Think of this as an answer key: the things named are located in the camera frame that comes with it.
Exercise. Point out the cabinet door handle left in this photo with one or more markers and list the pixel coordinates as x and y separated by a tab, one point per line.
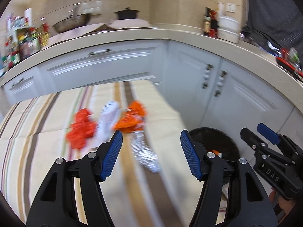
206	76

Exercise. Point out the cabinet door handle right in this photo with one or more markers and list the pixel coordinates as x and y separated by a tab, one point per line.
220	83

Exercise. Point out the paper towel roll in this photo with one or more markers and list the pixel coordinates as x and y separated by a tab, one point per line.
28	16

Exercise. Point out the silver foil wrapper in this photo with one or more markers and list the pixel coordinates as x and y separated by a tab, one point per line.
144	155

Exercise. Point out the metal wok pan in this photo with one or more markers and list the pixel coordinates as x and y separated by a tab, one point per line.
73	21

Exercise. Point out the cooking oil bottle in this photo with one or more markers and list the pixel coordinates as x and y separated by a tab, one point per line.
43	32

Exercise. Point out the orange crumpled wrapper far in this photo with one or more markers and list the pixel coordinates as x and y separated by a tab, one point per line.
132	119

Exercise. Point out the drawer handle left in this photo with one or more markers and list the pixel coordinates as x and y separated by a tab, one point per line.
17	82

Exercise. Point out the orange crumpled wrapper near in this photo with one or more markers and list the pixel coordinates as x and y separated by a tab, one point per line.
217	153

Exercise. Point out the striped tablecloth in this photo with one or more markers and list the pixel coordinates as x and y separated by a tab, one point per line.
33	136

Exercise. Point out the beige stove cover cloth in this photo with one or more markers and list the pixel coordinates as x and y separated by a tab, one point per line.
117	24

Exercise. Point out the dark soy sauce bottle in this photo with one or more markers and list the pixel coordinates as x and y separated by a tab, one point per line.
207	22

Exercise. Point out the black trash bin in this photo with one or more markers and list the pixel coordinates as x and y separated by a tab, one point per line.
200	141

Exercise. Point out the drawer handle centre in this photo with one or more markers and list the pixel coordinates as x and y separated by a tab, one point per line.
100	52

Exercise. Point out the drawer handle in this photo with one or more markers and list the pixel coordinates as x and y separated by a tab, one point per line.
17	82
100	52

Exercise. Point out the red dish rack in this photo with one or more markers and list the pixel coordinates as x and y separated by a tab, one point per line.
289	61

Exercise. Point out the cabinet door handle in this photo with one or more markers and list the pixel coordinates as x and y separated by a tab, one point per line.
206	76
220	83

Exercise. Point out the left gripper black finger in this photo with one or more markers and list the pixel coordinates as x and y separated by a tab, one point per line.
260	147

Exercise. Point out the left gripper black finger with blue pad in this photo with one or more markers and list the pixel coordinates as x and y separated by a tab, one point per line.
247	202
55	201

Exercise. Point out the person's hand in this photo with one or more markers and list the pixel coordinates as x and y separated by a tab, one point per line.
285	205

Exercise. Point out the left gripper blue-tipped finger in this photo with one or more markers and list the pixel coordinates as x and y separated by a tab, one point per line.
287	146

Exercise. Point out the red-orange crumpled plastic bag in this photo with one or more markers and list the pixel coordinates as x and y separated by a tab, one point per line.
82	129

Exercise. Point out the white crumpled paper bag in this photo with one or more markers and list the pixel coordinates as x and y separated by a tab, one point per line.
108	118

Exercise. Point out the white stacked bowls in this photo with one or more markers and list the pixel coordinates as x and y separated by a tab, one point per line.
228	29

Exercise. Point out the person's dark grey shirt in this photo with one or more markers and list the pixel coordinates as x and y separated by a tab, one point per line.
276	21

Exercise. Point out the orange crumpled wrapper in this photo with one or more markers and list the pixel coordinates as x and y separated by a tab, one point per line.
132	119
217	153

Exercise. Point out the black clay pot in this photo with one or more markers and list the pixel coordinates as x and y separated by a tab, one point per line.
127	13

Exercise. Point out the white wall socket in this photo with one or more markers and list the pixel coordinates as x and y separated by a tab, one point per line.
230	7

